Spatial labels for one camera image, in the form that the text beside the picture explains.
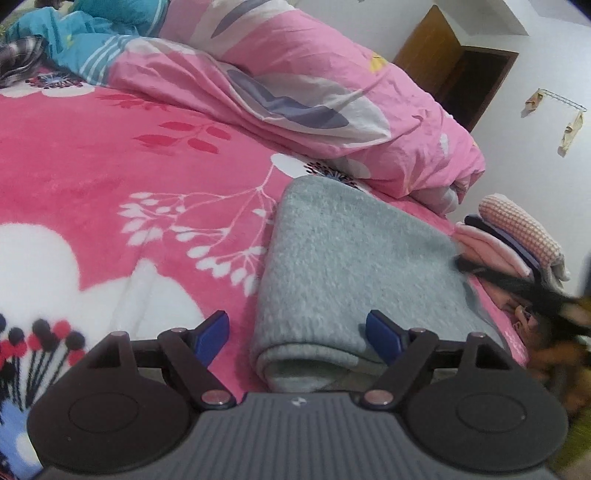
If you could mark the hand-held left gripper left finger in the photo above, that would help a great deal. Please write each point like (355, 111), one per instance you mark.
(212, 337)

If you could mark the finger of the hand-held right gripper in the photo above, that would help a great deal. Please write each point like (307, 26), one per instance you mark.
(517, 284)

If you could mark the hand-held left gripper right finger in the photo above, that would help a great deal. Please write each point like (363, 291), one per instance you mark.
(383, 337)

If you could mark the grey sweatpants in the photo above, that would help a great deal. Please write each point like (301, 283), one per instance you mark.
(351, 258)

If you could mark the navy folded garment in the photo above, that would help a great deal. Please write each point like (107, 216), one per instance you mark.
(503, 242)

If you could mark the pale pink folded garment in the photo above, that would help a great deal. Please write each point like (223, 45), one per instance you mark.
(485, 251)

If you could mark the beige hanging item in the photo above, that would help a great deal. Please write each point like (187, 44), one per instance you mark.
(570, 136)
(533, 102)

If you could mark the brown wooden door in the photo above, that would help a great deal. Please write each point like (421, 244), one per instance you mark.
(429, 50)

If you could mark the pink and teal floral duvet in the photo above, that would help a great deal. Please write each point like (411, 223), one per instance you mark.
(300, 83)

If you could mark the black and white plaid shirt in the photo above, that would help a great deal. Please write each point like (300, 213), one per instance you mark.
(21, 60)

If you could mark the metal wall hook rail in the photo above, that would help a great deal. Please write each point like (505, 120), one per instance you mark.
(561, 99)

